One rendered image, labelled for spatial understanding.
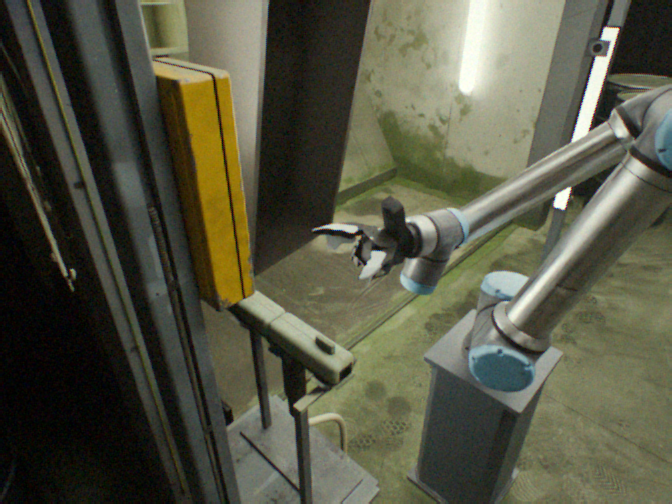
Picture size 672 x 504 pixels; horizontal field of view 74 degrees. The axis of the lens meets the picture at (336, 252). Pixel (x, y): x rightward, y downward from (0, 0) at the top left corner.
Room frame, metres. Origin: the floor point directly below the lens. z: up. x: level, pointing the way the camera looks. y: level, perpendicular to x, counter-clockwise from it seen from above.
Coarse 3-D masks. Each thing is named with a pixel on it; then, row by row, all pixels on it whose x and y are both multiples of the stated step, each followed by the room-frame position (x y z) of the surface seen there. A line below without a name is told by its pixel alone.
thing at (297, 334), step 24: (240, 312) 0.61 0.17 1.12; (264, 312) 0.58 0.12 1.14; (264, 336) 0.57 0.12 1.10; (288, 336) 0.53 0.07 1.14; (312, 336) 0.52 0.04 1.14; (288, 360) 0.52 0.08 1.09; (312, 360) 0.48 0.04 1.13; (336, 360) 0.47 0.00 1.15; (288, 384) 0.54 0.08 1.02; (336, 384) 0.46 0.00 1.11
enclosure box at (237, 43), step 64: (192, 0) 1.68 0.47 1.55; (256, 0) 1.50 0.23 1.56; (320, 0) 2.12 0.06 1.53; (256, 64) 1.51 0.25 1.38; (320, 64) 2.13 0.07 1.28; (256, 128) 1.53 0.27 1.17; (320, 128) 2.14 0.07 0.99; (256, 192) 1.58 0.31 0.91; (320, 192) 2.14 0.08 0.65; (256, 256) 1.79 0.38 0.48
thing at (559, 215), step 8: (616, 0) 2.07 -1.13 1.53; (624, 0) 2.05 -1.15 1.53; (616, 8) 2.07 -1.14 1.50; (624, 8) 2.05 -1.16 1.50; (616, 16) 2.06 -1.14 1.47; (624, 16) 2.06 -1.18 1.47; (608, 24) 2.08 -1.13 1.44; (616, 24) 2.06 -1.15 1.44; (608, 72) 2.07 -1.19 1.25; (560, 216) 2.05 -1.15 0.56; (552, 224) 2.07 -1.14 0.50; (560, 224) 2.05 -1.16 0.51; (552, 232) 2.06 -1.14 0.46; (552, 240) 2.05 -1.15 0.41; (544, 248) 2.07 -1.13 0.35; (544, 256) 2.07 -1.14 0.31
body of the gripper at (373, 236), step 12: (372, 228) 0.79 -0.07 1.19; (384, 228) 0.80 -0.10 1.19; (408, 228) 0.81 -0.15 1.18; (360, 240) 0.78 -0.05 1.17; (372, 240) 0.75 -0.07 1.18; (384, 240) 0.76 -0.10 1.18; (396, 240) 0.78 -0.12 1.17; (408, 240) 0.81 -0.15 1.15; (360, 252) 0.77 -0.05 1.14; (396, 252) 0.76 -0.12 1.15; (408, 252) 0.80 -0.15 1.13; (360, 264) 0.77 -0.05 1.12; (396, 264) 0.80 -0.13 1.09; (372, 276) 0.74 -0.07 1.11
